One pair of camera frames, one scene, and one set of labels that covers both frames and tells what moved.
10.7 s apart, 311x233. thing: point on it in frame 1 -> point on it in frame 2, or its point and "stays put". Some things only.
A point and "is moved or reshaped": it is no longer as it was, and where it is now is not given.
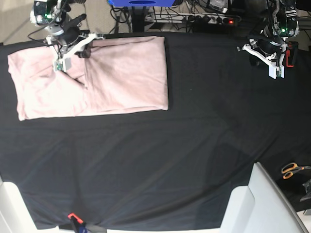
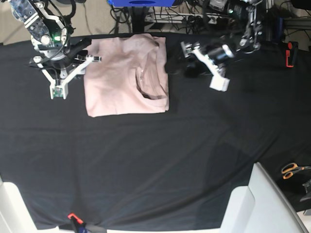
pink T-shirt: x=118 y=75 is moved or reshaped
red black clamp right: x=291 y=53 stays put
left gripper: x=73 y=41 -> x=58 y=74
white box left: x=15 y=216 stays put
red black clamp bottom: x=76 y=220 stays put
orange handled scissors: x=288 y=169 stays put
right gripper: x=272 y=52 -> x=212 y=57
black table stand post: x=138 y=14 stays put
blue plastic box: x=141 y=3 stays put
